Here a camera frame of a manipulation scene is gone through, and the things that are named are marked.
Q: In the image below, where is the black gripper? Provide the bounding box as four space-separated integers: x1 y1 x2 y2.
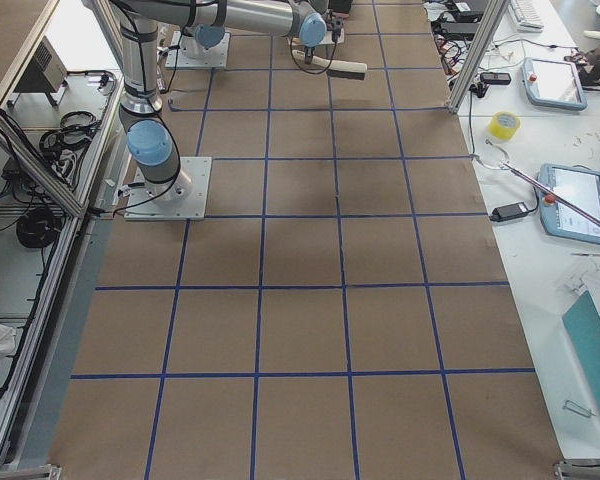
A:
303 46 315 60

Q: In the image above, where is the beige hand brush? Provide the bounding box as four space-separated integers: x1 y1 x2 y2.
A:
291 49 368 81

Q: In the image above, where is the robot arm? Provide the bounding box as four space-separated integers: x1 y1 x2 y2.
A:
113 1 328 196

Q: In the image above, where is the yellow tape roll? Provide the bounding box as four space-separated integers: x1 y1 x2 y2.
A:
487 111 521 142

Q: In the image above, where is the white keyboard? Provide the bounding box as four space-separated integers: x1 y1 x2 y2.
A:
508 0 544 33

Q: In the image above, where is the blue teach pendant far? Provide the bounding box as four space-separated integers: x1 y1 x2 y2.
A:
521 57 588 111

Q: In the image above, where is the blue teach pendant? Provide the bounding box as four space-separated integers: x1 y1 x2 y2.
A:
537 163 600 245
521 57 588 111

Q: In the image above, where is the black power adapter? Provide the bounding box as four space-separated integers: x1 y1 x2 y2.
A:
489 202 530 223

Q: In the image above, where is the grey electronics box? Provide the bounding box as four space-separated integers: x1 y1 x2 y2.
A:
8 36 68 107

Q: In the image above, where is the blue teach pendant near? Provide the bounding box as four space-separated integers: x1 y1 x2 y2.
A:
537 163 600 245

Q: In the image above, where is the teal folder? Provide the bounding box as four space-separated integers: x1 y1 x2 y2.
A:
562 291 600 416

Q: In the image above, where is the black braided right cable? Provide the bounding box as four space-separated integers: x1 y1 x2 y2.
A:
292 29 344 76

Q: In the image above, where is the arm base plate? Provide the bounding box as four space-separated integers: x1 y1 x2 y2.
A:
165 31 231 70
124 156 212 221

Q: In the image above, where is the aluminium frame post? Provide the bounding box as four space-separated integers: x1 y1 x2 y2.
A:
447 0 508 114

